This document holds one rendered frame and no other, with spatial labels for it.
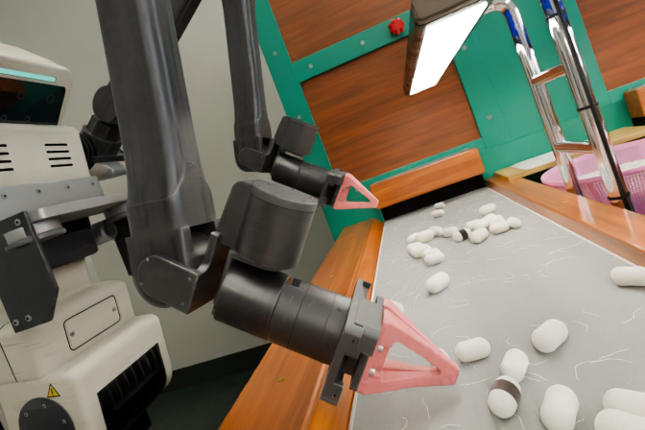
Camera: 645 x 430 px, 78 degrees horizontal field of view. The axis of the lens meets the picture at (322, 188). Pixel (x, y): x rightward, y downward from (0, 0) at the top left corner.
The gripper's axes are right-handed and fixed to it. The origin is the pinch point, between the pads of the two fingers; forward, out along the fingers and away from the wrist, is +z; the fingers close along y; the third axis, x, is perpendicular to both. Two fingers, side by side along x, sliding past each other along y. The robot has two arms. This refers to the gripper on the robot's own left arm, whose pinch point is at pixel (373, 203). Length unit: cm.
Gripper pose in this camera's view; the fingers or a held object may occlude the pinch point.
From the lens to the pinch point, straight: 74.8
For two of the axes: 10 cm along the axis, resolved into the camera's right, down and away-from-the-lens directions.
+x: -3.3, 9.3, 1.6
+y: 1.9, -1.0, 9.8
